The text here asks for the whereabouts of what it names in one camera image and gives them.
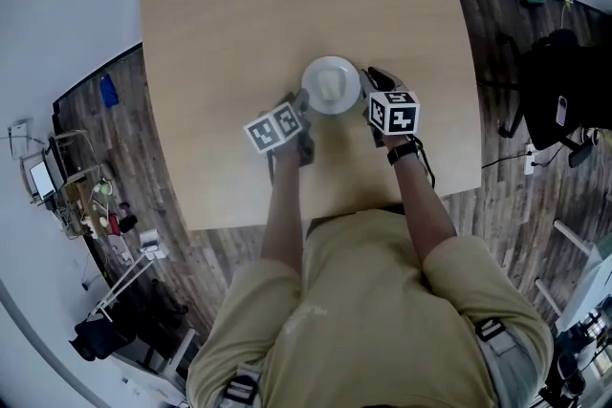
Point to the white power strip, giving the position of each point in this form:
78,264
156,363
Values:
529,159

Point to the smartphone with light case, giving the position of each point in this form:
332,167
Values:
562,110

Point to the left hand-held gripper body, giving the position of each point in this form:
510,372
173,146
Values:
275,129

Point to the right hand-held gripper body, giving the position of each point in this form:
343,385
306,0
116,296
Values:
394,112

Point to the person's beige shirt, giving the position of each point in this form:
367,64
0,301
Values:
373,315

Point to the white desk frame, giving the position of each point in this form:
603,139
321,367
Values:
125,277

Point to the black bag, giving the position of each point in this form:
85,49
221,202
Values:
98,339

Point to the open laptop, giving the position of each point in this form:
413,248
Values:
42,179

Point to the blue cloth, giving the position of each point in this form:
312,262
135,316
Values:
109,90

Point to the white plate of food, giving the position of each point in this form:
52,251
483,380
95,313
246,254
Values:
331,84

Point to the light wooden table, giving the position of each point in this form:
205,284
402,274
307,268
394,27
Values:
268,14

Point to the person's right forearm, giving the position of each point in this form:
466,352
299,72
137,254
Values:
421,210

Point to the green tool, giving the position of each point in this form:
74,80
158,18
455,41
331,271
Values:
534,1

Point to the black wristwatch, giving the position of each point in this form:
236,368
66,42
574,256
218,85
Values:
402,152

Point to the person's left forearm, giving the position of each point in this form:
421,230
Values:
284,205

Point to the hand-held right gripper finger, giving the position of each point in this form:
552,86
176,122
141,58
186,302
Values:
367,83

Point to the black office chair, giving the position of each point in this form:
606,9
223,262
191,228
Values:
554,81

